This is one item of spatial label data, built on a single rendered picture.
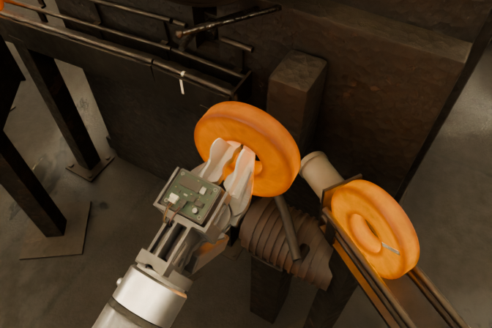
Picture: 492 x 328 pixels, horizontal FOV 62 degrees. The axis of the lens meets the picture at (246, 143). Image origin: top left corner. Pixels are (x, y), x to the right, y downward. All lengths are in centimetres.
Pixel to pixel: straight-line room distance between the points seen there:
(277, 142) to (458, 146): 138
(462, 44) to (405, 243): 33
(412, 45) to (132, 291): 54
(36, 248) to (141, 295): 110
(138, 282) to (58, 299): 99
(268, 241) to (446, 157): 108
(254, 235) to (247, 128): 39
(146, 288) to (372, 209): 32
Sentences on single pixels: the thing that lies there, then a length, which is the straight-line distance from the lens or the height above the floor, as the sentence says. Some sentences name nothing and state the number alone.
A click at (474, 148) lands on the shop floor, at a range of 186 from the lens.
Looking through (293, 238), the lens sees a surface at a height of 56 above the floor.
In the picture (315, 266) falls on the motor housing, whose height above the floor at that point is 51.
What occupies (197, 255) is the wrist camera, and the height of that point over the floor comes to 81.
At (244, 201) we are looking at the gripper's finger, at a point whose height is 83.
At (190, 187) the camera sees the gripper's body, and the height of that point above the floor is 89.
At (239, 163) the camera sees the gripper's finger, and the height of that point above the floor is 87.
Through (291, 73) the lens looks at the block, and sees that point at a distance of 73.
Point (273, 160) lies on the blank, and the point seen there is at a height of 85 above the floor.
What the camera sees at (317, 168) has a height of 69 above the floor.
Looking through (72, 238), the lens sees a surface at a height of 1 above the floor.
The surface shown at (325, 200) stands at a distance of 70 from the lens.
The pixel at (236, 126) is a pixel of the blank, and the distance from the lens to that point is 52.
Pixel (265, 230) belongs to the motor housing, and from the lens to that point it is 85.
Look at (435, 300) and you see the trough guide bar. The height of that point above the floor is 68.
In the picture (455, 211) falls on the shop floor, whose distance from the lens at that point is 164.
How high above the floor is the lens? 128
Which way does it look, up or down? 51 degrees down
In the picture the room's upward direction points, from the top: straight up
